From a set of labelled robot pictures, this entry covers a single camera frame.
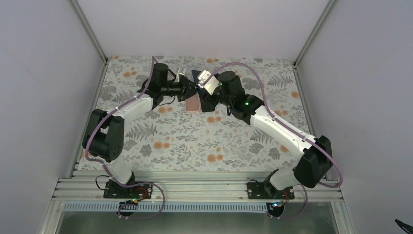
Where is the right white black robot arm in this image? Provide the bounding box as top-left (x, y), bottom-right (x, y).
top-left (195, 70), bottom-right (333, 198)

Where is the aluminium rail base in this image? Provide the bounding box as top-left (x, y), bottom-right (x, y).
top-left (51, 170), bottom-right (344, 202)

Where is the aluminium corner post left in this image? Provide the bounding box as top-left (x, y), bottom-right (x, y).
top-left (69, 0), bottom-right (108, 64)

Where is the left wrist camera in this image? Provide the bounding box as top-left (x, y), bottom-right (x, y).
top-left (175, 68), bottom-right (187, 82)

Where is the black smartphone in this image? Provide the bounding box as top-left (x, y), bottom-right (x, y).
top-left (200, 94), bottom-right (219, 113)

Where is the floral patterned table mat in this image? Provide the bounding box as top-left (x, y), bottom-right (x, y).
top-left (79, 55), bottom-right (319, 173)

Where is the pink phone case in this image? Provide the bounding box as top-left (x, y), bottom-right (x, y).
top-left (185, 94), bottom-right (201, 113)

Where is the aluminium corner post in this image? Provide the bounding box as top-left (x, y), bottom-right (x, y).
top-left (294, 0), bottom-right (336, 69)
top-left (69, 0), bottom-right (108, 64)

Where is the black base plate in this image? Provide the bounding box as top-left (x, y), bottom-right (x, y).
top-left (246, 179), bottom-right (295, 200)
top-left (103, 180), bottom-right (153, 200)

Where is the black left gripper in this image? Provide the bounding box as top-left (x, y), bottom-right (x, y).
top-left (161, 75), bottom-right (202, 101)

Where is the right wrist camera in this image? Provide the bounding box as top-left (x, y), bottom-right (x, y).
top-left (197, 70), bottom-right (220, 95)

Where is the aluminium corner post right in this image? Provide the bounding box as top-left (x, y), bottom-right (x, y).
top-left (294, 0), bottom-right (336, 69)

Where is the grey slotted cable duct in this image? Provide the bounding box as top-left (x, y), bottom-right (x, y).
top-left (62, 201), bottom-right (270, 213)

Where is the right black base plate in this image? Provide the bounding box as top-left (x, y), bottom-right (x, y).
top-left (246, 179), bottom-right (295, 200)

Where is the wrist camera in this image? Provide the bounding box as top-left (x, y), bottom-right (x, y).
top-left (175, 68), bottom-right (187, 82)
top-left (197, 70), bottom-right (220, 95)

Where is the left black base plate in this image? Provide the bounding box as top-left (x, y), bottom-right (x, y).
top-left (103, 180), bottom-right (153, 200)

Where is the lavender phone case with ring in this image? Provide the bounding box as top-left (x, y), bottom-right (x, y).
top-left (191, 70), bottom-right (201, 84)

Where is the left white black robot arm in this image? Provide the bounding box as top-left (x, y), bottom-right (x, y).
top-left (82, 63), bottom-right (197, 197)

